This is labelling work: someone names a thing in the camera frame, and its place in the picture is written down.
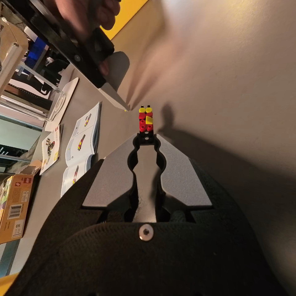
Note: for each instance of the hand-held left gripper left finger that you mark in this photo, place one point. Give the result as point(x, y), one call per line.
point(108, 182)

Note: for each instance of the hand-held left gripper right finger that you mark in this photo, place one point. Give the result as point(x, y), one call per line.
point(185, 182)

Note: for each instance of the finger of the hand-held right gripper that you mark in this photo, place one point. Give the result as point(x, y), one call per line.
point(113, 96)

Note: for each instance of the black red yellow lego assembly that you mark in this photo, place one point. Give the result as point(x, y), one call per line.
point(145, 128)

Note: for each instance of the cardboard lego box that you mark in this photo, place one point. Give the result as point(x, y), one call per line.
point(16, 203)

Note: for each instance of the person's right hand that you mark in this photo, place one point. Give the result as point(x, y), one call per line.
point(92, 11)

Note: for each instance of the black office chair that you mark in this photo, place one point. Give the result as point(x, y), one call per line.
point(55, 69)

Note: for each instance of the stack of blue bins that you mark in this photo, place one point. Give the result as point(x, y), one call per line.
point(37, 53)

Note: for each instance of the light blue instruction booklet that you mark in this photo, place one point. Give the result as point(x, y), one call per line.
point(81, 138)

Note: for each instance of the yellow plastic bin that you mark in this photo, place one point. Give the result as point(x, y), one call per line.
point(129, 16)
point(5, 285)

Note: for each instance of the white picture-cover instruction booklet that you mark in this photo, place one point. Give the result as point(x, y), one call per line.
point(50, 150)

